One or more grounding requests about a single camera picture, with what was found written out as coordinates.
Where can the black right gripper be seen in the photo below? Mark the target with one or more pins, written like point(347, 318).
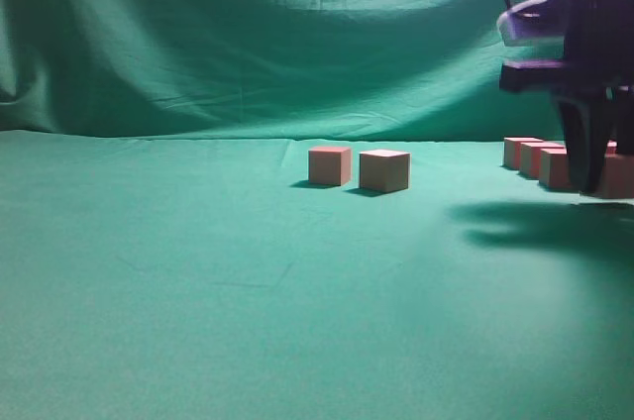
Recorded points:
point(597, 54)

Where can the pink cube placed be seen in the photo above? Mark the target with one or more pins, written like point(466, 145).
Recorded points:
point(384, 171)
point(330, 165)
point(554, 169)
point(616, 180)

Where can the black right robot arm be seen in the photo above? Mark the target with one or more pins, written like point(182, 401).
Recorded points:
point(591, 84)

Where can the pink cube column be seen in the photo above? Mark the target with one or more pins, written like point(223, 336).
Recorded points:
point(530, 157)
point(512, 148)

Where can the pink cube left column far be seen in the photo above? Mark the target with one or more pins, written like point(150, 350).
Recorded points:
point(512, 148)

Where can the green cloth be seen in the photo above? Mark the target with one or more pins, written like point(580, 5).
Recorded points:
point(164, 255)

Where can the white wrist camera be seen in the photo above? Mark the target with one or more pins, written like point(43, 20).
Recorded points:
point(531, 22)

